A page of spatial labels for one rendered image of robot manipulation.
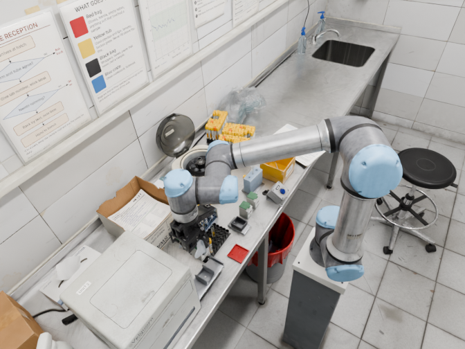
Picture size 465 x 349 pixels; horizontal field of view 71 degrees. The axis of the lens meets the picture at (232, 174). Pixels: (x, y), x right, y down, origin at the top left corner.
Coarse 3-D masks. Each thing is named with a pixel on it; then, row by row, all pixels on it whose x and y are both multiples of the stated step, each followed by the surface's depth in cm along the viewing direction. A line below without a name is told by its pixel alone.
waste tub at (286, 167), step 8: (280, 160) 169; (288, 160) 166; (264, 168) 160; (272, 168) 157; (280, 168) 169; (288, 168) 158; (264, 176) 164; (272, 176) 161; (280, 176) 157; (288, 176) 163
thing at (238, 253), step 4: (236, 244) 138; (232, 248) 136; (236, 248) 137; (240, 248) 137; (244, 248) 136; (232, 252) 136; (236, 252) 136; (240, 252) 135; (244, 252) 135; (248, 252) 135; (228, 256) 134; (232, 256) 134; (236, 256) 134; (240, 256) 134; (244, 256) 133; (236, 260) 132; (240, 260) 133
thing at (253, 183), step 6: (258, 168) 156; (252, 174) 153; (258, 174) 154; (246, 180) 151; (252, 180) 151; (258, 180) 157; (246, 186) 154; (252, 186) 154; (258, 186) 160; (246, 192) 157
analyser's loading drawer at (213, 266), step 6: (210, 258) 130; (216, 258) 127; (210, 264) 128; (216, 264) 128; (222, 264) 127; (204, 270) 126; (210, 270) 123; (216, 270) 126; (198, 276) 121; (204, 276) 124; (210, 276) 124; (216, 276) 125; (198, 282) 123; (204, 282) 121; (210, 282) 123; (198, 288) 121; (204, 288) 121; (198, 294) 120
